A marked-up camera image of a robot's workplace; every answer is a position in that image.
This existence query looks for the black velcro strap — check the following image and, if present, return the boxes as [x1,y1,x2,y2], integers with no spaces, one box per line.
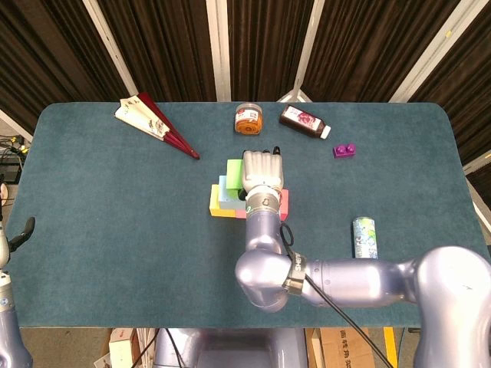
[282,251,308,297]

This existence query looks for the dark brown curtain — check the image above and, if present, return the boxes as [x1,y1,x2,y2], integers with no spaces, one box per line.
[0,0,491,200]

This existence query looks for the light wooden board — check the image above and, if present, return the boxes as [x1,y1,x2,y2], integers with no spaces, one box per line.
[310,328,327,368]

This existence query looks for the clear jar with orange contents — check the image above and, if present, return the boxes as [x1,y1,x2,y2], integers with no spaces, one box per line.
[234,103,265,136]

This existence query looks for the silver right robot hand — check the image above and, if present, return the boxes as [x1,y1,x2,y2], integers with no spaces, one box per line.
[236,145,285,201]

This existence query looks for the teal felt table cover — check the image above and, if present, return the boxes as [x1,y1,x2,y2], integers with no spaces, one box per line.
[0,100,491,330]

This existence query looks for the folding fan with red ribs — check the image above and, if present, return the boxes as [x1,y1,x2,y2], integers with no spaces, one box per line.
[114,91,201,161]

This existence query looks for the white frame post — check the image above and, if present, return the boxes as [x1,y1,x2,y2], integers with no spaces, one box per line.
[461,151,491,176]
[206,0,232,103]
[387,0,481,104]
[0,108,35,143]
[275,0,328,104]
[82,0,136,101]

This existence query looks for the green foam cube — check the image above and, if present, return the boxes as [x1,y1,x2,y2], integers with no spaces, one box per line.
[226,159,245,191]

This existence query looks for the yellow post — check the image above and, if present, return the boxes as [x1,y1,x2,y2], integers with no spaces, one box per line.
[383,327,398,368]

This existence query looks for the purple toy brick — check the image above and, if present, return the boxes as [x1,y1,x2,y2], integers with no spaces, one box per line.
[331,143,358,160]

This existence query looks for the white cardboard box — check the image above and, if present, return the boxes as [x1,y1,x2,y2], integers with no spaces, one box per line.
[94,327,160,368]

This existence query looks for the silver robot torso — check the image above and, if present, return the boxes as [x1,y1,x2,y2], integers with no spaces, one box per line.
[153,327,310,368]

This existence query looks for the brown bottle with white cap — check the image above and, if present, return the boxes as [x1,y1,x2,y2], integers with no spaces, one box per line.
[278,104,332,140]

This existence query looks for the brown cardboard box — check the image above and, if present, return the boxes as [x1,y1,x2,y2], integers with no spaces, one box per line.
[318,327,377,368]

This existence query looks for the red foam cube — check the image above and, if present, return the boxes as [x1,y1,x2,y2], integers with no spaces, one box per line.
[278,189,290,222]

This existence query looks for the light blue foam cube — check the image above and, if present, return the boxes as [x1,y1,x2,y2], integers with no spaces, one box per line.
[218,175,247,211]

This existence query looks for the black box on floor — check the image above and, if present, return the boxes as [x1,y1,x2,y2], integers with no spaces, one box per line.
[0,163,22,183]

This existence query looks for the floor cable bundle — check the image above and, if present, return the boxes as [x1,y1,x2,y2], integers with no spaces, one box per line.
[0,133,30,158]

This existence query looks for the yellow foam cube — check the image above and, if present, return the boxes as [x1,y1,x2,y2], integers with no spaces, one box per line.
[209,184,239,219]

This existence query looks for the blue green drink can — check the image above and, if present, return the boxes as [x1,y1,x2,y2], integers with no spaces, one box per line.
[352,216,380,260]

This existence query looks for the black torso cable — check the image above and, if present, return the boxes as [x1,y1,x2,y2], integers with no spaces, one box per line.
[163,328,183,368]

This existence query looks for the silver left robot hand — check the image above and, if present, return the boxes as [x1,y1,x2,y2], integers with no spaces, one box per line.
[0,216,37,269]

